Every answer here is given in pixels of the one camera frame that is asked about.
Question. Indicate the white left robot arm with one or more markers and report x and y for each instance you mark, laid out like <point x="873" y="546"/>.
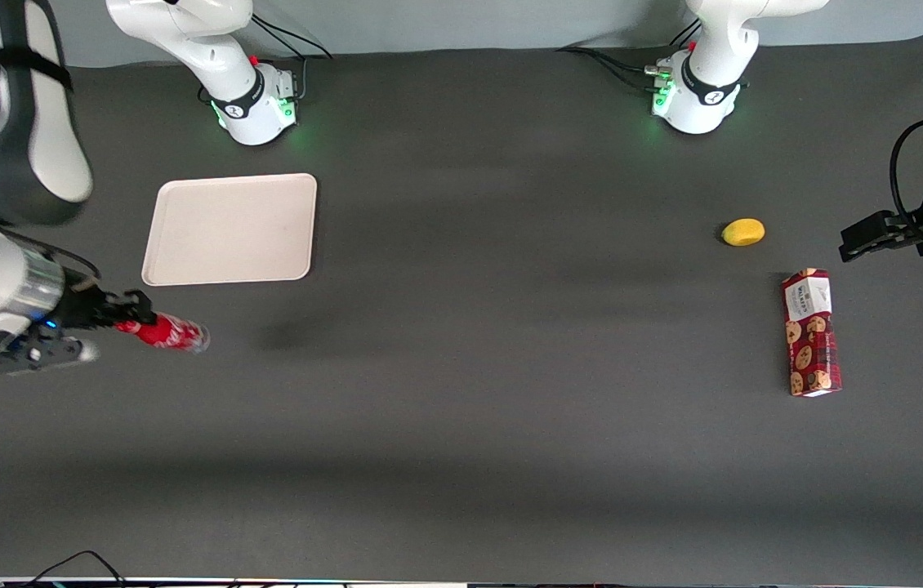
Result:
<point x="702" y="110"/>

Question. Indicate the yellow lemon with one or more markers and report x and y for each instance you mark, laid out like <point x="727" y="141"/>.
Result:
<point x="743" y="232"/>

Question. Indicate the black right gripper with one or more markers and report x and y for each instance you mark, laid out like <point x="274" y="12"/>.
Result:
<point x="84" y="312"/>

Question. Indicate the beige plastic tray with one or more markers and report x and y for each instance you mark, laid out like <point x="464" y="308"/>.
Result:
<point x="231" y="229"/>

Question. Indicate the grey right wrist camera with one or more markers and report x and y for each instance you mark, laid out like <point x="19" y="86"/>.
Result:
<point x="45" y="353"/>

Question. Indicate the red cookie box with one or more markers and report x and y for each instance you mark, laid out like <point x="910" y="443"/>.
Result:
<point x="811" y="335"/>

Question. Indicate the red coke bottle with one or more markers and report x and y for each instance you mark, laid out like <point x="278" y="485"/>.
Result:
<point x="171" y="333"/>

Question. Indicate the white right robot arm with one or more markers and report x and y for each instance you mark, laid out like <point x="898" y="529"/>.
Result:
<point x="259" y="113"/>

